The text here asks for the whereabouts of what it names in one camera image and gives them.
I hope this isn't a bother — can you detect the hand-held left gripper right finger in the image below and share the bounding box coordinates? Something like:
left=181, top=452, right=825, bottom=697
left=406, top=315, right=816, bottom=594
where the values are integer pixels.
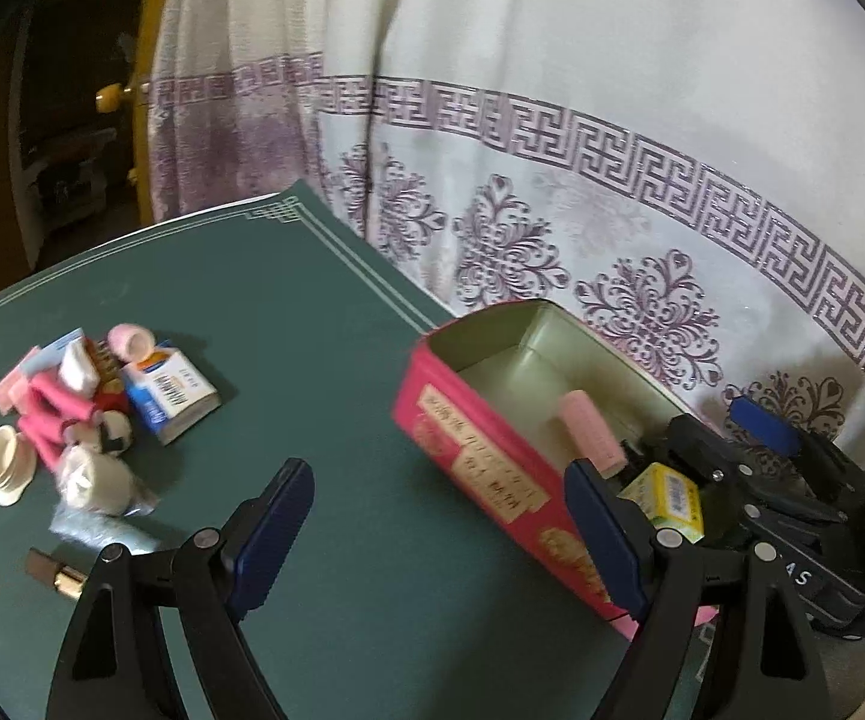
left=563, top=457, right=827, bottom=720

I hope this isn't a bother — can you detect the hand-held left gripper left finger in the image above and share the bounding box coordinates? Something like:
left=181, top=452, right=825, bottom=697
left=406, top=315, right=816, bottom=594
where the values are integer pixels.
left=46, top=457, right=317, bottom=720

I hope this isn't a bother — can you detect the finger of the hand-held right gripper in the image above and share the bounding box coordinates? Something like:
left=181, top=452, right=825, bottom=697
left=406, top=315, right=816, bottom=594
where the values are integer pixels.
left=667, top=412, right=848, bottom=524
left=728, top=396, right=865, bottom=501

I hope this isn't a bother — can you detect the small yellow green box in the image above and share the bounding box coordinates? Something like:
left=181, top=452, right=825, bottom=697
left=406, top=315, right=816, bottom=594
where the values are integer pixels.
left=619, top=463, right=705, bottom=545

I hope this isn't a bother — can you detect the pale pink hair roller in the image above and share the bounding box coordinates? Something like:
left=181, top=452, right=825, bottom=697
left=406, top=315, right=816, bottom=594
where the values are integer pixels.
left=558, top=390, right=628, bottom=477

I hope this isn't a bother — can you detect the red paper packet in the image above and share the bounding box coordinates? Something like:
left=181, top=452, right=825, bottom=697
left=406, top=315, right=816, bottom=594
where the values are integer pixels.
left=393, top=298, right=711, bottom=642

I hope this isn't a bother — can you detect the panda toy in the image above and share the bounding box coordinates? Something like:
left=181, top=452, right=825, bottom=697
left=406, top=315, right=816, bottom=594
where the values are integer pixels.
left=64, top=411, right=133, bottom=458

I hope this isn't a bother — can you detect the fuzzy pink hair roller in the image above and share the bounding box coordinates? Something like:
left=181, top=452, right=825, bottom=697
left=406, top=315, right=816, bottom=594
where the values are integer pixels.
left=0, top=347, right=44, bottom=415

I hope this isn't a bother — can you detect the green desktop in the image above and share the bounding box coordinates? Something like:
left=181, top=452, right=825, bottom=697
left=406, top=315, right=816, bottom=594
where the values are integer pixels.
left=0, top=180, right=711, bottom=720

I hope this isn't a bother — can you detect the light blue packet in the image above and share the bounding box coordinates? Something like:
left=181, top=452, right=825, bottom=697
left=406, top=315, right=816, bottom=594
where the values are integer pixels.
left=49, top=506, right=159, bottom=552

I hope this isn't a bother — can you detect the blue white medicine box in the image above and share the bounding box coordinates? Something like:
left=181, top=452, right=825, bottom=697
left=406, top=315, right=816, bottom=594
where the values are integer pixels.
left=123, top=343, right=222, bottom=445

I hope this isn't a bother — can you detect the white cup in clear bag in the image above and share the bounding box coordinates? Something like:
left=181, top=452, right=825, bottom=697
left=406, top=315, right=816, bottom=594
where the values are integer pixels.
left=53, top=444, right=159, bottom=518

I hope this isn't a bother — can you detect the red snack packet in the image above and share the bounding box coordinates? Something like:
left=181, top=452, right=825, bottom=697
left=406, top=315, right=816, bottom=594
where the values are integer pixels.
left=85, top=341, right=129, bottom=413

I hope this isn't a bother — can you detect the brown gold lipstick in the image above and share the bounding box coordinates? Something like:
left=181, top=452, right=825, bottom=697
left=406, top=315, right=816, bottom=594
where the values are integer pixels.
left=25, top=547, right=88, bottom=601

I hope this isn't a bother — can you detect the white tissue packet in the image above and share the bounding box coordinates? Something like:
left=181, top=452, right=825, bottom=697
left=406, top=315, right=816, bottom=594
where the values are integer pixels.
left=57, top=337, right=103, bottom=398

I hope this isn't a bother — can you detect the cream plastic cup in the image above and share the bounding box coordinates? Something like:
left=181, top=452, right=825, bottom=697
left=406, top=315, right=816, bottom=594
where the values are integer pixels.
left=0, top=424, right=39, bottom=507

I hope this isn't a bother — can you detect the dark furniture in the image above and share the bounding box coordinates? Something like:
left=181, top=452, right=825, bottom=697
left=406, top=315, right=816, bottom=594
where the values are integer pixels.
left=19, top=124, right=118, bottom=230

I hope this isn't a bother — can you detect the white purple patterned curtain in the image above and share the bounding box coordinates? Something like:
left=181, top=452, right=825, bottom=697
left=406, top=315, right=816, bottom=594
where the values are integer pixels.
left=148, top=0, right=865, bottom=466

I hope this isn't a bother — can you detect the yellow door knob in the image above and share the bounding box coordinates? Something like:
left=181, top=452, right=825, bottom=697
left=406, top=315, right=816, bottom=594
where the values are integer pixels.
left=96, top=82, right=149, bottom=115

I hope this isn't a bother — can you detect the yellow door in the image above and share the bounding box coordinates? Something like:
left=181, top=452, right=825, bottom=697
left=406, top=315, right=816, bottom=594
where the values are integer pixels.
left=132, top=0, right=178, bottom=226

